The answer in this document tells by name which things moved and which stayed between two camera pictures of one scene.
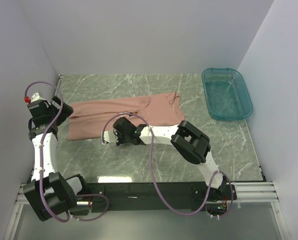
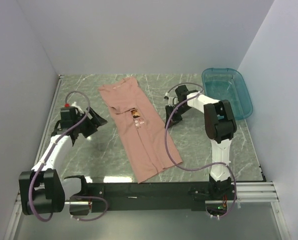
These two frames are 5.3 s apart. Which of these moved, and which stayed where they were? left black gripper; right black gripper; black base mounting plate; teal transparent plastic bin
Moved: left black gripper; right black gripper
Stayed: teal transparent plastic bin; black base mounting plate
